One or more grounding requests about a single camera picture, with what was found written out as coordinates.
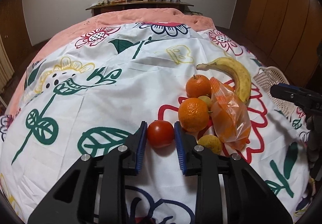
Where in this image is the yellow-green lime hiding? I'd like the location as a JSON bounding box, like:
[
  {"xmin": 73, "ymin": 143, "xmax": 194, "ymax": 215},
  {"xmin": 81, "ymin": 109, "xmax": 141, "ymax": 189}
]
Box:
[
  {"xmin": 198, "ymin": 96, "xmax": 212, "ymax": 110},
  {"xmin": 198, "ymin": 134, "xmax": 223, "ymax": 155}
]

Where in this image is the yellow banana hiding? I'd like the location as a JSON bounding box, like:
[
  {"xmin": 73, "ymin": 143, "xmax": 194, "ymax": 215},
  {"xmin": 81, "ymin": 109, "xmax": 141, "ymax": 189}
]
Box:
[{"xmin": 196, "ymin": 57, "xmax": 252, "ymax": 104}]

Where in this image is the orange plastic snack bag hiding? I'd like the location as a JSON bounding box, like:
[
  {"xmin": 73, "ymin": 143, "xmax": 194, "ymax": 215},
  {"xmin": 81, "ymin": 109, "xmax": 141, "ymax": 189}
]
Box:
[{"xmin": 210, "ymin": 77, "xmax": 251, "ymax": 151}]

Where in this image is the small red tomato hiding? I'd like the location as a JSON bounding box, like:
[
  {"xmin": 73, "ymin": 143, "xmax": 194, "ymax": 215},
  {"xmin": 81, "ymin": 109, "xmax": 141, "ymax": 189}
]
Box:
[{"xmin": 147, "ymin": 120, "xmax": 175, "ymax": 148}]

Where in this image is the grey gloved hand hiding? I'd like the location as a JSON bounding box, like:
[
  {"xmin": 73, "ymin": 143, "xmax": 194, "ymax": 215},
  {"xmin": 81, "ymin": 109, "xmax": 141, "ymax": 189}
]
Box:
[{"xmin": 307, "ymin": 115, "xmax": 321, "ymax": 167}]

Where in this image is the white plastic basket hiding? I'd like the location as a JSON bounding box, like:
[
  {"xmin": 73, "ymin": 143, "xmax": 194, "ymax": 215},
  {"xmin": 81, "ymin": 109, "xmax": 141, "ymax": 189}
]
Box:
[{"xmin": 253, "ymin": 66, "xmax": 305, "ymax": 119}]

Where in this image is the wooden wardrobe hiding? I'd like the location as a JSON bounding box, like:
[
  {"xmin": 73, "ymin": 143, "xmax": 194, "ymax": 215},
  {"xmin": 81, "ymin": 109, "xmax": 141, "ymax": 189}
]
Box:
[{"xmin": 228, "ymin": 0, "xmax": 321, "ymax": 92}]

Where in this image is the large orange mandarin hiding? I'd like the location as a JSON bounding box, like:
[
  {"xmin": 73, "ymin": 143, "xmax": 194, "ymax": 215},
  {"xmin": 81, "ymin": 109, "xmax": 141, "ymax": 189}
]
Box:
[{"xmin": 178, "ymin": 98, "xmax": 209, "ymax": 133}]

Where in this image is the white floral bed sheet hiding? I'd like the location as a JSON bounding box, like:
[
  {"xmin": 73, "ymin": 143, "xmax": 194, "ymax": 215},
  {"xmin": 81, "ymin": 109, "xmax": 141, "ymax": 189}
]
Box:
[{"xmin": 1, "ymin": 23, "xmax": 315, "ymax": 223}]

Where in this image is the back orange mandarin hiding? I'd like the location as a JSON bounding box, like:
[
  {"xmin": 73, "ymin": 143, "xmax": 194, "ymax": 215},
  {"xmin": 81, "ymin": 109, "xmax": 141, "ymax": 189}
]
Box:
[{"xmin": 186, "ymin": 75, "xmax": 211, "ymax": 98}]

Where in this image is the wooden door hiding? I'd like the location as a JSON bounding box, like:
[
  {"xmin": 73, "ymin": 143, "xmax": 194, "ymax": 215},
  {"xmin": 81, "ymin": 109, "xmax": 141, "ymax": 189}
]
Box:
[{"xmin": 0, "ymin": 0, "xmax": 32, "ymax": 70}]

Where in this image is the pink quilt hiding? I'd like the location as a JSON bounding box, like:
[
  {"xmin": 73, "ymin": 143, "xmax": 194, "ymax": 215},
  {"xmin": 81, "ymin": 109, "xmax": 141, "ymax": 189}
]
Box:
[{"xmin": 4, "ymin": 7, "xmax": 216, "ymax": 116}]

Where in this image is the wooden desk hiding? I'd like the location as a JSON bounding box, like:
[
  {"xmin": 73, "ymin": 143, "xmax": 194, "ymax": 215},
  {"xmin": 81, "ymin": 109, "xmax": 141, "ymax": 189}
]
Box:
[{"xmin": 86, "ymin": 1, "xmax": 194, "ymax": 16}]

